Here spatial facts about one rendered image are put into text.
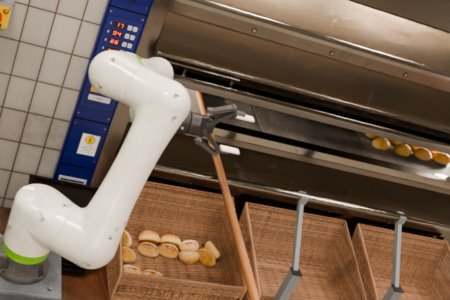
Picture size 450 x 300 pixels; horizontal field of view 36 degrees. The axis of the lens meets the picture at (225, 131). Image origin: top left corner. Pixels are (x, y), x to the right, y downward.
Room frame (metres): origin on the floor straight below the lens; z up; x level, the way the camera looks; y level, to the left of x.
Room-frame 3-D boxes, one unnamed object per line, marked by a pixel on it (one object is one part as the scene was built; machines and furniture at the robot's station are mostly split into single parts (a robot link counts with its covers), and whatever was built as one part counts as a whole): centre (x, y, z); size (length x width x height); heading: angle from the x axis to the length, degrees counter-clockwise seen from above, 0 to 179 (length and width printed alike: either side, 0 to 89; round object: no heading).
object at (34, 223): (1.41, 0.35, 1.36); 0.16 x 0.13 x 0.19; 82
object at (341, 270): (2.62, -0.56, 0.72); 0.56 x 0.49 x 0.28; 114
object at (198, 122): (2.05, 0.08, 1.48); 0.09 x 0.07 x 0.08; 112
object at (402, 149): (3.49, -0.81, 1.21); 0.61 x 0.48 x 0.06; 22
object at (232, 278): (2.40, 0.00, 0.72); 0.56 x 0.49 x 0.28; 114
